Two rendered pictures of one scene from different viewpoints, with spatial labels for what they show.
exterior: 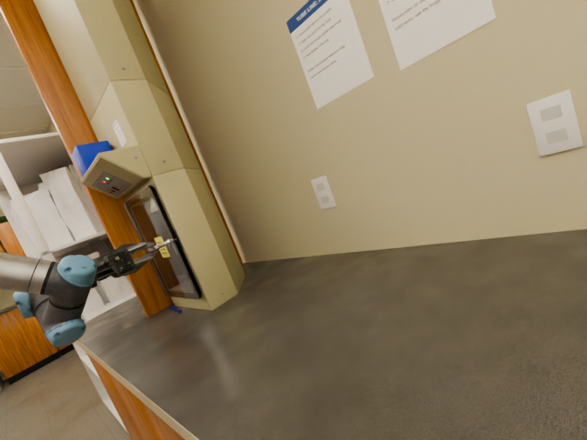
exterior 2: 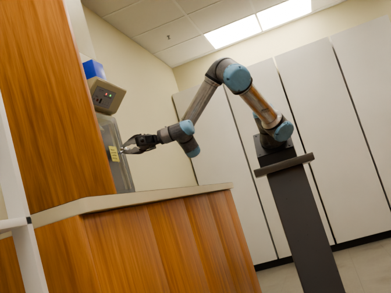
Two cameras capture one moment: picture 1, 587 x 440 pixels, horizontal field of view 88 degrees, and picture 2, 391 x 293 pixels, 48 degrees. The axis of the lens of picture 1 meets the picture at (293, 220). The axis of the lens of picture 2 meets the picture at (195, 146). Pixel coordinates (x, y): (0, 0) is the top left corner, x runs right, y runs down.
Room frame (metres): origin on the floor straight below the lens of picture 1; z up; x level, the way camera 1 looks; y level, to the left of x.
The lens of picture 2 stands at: (1.87, 2.39, 0.82)
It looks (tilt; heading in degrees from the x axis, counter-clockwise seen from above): 8 degrees up; 237
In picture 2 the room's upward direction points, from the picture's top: 17 degrees counter-clockwise
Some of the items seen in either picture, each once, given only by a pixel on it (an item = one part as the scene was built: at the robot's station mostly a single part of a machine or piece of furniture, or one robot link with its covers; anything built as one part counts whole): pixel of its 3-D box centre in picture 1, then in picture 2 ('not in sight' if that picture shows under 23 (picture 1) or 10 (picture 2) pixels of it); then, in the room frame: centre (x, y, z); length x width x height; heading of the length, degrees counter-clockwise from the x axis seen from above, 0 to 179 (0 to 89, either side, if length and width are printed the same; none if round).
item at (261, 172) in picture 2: not in sight; (282, 166); (0.16, 0.57, 0.92); 0.32 x 0.32 x 0.04; 50
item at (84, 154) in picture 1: (94, 159); (90, 74); (1.12, 0.57, 1.56); 0.10 x 0.10 x 0.09; 43
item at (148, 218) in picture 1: (160, 247); (110, 153); (1.08, 0.47, 1.19); 0.30 x 0.01 x 0.40; 42
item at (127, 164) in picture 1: (113, 178); (104, 96); (1.05, 0.51, 1.46); 0.32 x 0.11 x 0.10; 43
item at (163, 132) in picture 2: not in sight; (166, 134); (0.85, 0.62, 1.20); 0.08 x 0.05 x 0.08; 43
